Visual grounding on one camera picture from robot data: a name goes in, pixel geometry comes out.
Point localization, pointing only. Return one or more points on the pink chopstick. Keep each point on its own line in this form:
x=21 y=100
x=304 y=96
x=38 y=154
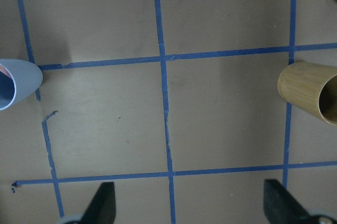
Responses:
x=4 y=71

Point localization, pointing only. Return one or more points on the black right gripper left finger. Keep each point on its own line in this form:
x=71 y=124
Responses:
x=102 y=208

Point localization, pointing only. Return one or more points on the bamboo cylinder holder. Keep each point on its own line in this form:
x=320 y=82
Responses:
x=311 y=87

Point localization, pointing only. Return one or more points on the light blue plastic cup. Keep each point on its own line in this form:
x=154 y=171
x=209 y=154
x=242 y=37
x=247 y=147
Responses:
x=26 y=79

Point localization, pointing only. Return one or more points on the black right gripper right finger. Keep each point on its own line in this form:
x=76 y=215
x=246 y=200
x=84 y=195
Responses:
x=280 y=206

